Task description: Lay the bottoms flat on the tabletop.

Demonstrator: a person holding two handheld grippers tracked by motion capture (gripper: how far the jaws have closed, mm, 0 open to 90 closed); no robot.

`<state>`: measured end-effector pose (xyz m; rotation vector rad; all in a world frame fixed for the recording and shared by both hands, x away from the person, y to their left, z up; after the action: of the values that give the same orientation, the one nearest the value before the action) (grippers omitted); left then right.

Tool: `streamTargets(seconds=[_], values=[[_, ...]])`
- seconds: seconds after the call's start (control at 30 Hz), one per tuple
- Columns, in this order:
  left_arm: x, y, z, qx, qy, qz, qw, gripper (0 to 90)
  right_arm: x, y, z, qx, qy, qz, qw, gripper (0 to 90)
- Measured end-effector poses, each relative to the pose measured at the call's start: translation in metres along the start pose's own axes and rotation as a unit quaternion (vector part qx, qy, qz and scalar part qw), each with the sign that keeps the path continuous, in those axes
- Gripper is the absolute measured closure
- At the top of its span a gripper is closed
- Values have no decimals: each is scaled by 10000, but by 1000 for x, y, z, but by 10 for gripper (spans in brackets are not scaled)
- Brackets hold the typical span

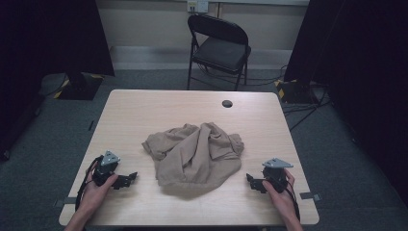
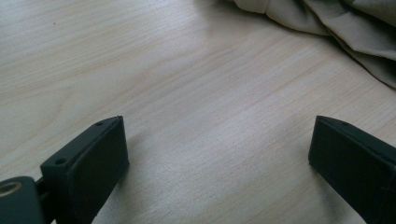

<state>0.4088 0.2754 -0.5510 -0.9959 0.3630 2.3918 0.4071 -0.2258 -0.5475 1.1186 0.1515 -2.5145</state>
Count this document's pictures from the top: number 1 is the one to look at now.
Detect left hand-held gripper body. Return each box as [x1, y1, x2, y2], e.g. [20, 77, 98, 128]
[91, 150, 121, 188]

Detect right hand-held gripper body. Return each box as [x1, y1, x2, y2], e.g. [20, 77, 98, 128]
[261, 157, 294, 194]

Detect person's right hand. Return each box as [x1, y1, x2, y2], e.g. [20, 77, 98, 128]
[262, 168, 296, 219]

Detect person's left hand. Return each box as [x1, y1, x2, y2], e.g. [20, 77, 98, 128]
[82, 170, 119, 214]

